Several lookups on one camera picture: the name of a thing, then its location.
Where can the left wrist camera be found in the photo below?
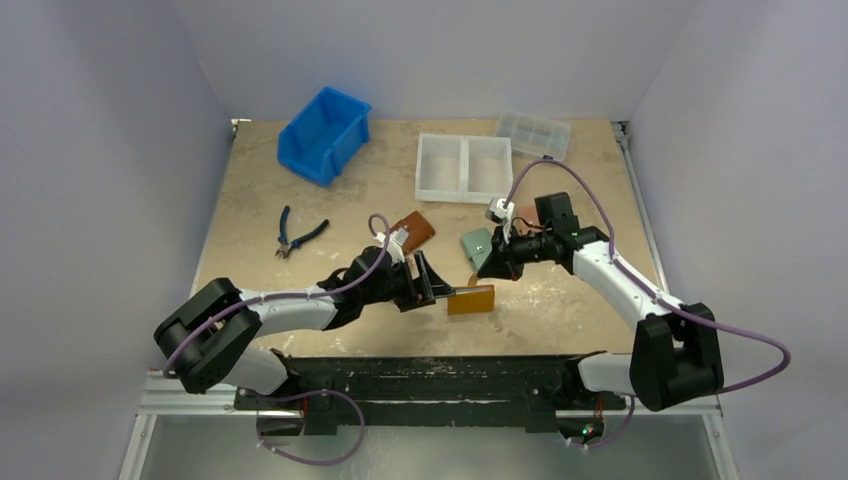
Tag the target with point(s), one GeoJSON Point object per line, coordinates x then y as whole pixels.
{"type": "Point", "coordinates": [394, 242]}

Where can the green card holder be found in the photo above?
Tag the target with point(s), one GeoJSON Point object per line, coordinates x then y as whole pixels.
{"type": "Point", "coordinates": [476, 246]}

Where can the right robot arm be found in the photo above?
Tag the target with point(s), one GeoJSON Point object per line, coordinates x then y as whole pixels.
{"type": "Point", "coordinates": [675, 355]}

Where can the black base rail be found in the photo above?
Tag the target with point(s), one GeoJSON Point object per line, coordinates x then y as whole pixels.
{"type": "Point", "coordinates": [520, 391]}

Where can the brown leather card holder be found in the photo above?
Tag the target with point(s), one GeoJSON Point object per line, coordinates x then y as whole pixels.
{"type": "Point", "coordinates": [419, 228]}

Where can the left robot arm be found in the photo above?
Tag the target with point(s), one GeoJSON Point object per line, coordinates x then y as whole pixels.
{"type": "Point", "coordinates": [209, 339]}

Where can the white two-compartment tray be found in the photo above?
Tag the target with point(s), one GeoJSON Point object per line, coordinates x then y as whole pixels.
{"type": "Point", "coordinates": [463, 169]}

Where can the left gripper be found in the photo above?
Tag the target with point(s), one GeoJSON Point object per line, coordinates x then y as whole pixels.
{"type": "Point", "coordinates": [436, 286]}

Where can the orange card holder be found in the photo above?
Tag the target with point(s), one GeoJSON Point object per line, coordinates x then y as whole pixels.
{"type": "Point", "coordinates": [473, 298]}

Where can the salmon card holder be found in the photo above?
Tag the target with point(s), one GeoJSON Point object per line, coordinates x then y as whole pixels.
{"type": "Point", "coordinates": [526, 221]}

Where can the clear plastic organizer box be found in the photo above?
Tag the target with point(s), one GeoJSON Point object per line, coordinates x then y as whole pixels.
{"type": "Point", "coordinates": [535, 136]}

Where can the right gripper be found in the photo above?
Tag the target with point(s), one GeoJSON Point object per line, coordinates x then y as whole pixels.
{"type": "Point", "coordinates": [501, 244]}

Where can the blue plastic bin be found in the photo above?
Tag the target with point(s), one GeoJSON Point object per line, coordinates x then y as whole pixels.
{"type": "Point", "coordinates": [324, 137]}

